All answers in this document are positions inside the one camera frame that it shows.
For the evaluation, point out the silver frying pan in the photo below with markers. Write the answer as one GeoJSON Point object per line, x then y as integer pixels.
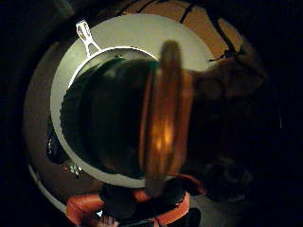
{"type": "Point", "coordinates": [94, 64]}

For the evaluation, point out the person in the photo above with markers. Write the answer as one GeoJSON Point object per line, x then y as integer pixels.
{"type": "Point", "coordinates": [126, 201]}

